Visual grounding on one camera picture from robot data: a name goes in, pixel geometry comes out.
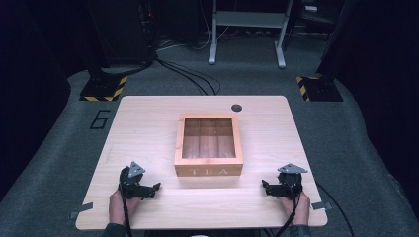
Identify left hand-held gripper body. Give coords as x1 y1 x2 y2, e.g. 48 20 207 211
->
119 160 146 200

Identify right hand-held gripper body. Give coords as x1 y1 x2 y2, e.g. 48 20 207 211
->
277 162 309 200

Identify wooden tea box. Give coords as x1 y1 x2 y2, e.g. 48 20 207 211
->
173 113 245 178

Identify person's left hand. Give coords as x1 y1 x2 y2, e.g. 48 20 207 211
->
109 190 142 227

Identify person's right hand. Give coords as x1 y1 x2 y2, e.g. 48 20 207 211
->
279 191 311 227

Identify grey tape strip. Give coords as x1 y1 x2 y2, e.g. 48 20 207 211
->
69 201 94 220
310 200 333 211

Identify black stand with striped base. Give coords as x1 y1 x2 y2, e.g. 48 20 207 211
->
294 0 360 103
78 0 129 103

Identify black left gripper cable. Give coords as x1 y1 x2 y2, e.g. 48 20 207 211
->
120 184 134 237

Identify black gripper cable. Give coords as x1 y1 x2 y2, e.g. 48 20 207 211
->
120 184 134 237
272 179 302 237

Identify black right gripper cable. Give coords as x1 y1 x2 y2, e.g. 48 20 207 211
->
272 179 302 237

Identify black cable beside table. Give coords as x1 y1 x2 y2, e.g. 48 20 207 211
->
315 181 356 237

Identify black floor cables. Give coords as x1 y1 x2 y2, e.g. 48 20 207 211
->
153 53 222 97

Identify white metal desk frame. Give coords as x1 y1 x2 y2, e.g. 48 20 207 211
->
208 0 294 70

